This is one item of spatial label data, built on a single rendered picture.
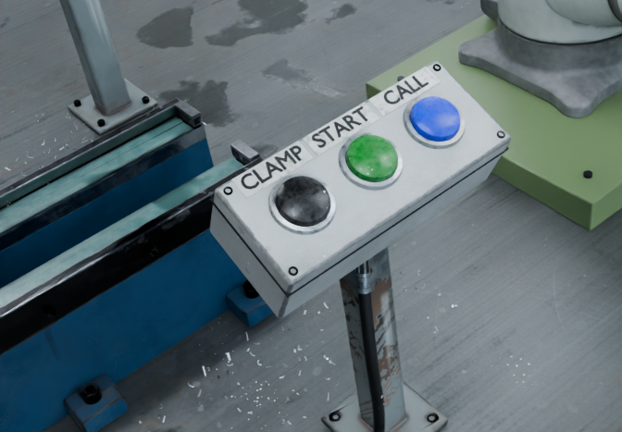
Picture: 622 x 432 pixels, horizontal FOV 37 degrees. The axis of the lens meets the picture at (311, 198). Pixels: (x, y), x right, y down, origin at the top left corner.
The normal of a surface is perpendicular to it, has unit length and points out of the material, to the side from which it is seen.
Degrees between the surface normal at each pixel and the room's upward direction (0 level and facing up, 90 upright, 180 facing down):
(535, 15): 97
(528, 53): 86
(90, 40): 90
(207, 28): 0
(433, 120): 27
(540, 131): 2
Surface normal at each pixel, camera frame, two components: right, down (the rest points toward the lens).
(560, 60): -0.36, 0.57
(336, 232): 0.15, -0.49
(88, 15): 0.62, 0.44
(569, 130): -0.17, -0.76
